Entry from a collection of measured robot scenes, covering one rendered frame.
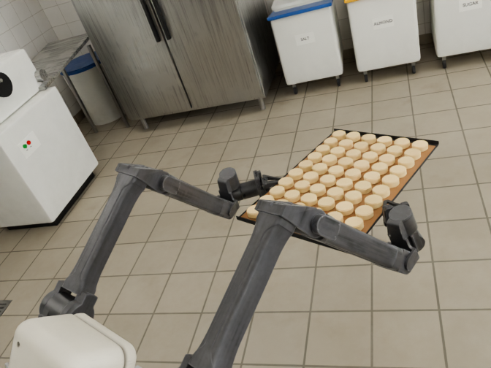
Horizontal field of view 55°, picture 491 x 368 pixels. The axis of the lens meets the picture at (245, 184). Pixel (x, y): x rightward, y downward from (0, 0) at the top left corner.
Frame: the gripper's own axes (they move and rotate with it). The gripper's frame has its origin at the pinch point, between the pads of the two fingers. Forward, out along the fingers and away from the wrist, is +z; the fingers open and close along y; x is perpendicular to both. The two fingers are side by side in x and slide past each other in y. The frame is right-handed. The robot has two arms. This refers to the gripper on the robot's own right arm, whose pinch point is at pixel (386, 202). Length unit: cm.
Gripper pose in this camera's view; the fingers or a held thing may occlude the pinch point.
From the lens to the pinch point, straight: 142.7
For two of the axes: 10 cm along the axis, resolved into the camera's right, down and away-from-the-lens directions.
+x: -9.7, 2.6, 0.4
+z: -1.0, -5.2, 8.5
